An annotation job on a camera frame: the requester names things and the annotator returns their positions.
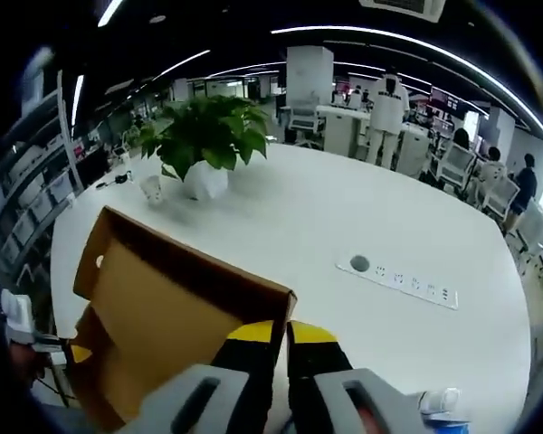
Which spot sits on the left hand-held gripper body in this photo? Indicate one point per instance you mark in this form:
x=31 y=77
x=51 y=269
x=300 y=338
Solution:
x=18 y=316

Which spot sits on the group of white office chairs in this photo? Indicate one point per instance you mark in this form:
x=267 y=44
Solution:
x=457 y=167

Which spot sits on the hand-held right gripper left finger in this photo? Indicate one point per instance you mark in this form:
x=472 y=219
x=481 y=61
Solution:
x=244 y=361

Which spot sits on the white storage shelving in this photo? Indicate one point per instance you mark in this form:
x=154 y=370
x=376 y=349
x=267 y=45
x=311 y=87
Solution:
x=31 y=194

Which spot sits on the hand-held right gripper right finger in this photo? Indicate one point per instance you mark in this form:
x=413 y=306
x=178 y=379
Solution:
x=317 y=357

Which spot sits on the desk socket panel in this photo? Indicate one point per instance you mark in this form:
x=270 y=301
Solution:
x=402 y=282

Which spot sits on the brown cardboard shoe box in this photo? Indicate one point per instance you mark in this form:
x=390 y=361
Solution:
x=163 y=316

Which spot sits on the white cup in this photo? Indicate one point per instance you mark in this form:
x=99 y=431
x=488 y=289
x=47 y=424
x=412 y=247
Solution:
x=151 y=190

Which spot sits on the ceiling air vent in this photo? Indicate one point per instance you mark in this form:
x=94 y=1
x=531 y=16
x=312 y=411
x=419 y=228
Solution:
x=402 y=8

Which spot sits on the green potted plant white pot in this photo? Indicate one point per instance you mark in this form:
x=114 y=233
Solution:
x=208 y=131

